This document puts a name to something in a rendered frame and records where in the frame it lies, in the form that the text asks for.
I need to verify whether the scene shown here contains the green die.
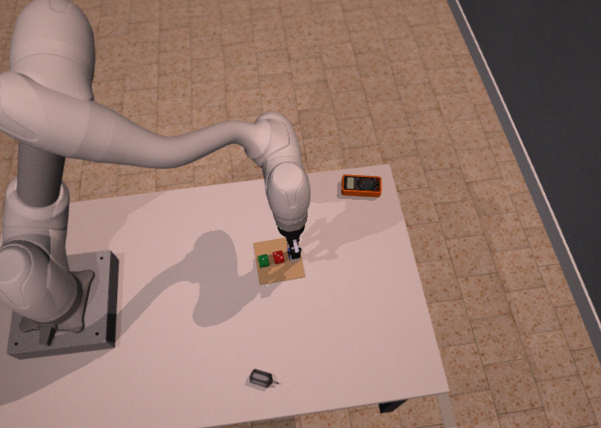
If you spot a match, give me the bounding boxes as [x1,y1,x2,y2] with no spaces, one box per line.
[257,254,269,268]

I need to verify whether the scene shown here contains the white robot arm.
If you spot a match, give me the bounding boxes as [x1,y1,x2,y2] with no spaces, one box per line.
[0,0,311,346]

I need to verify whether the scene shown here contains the red die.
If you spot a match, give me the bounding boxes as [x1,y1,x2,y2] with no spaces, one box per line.
[273,250,285,264]

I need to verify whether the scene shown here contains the tan flat mat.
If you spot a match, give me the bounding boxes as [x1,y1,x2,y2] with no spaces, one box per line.
[254,237,305,285]

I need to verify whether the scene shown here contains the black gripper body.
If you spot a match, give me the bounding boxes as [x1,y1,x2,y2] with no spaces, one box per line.
[278,225,305,244]

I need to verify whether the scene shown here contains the orange pocket multimeter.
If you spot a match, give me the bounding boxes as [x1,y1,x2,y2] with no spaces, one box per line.
[342,175,382,197]

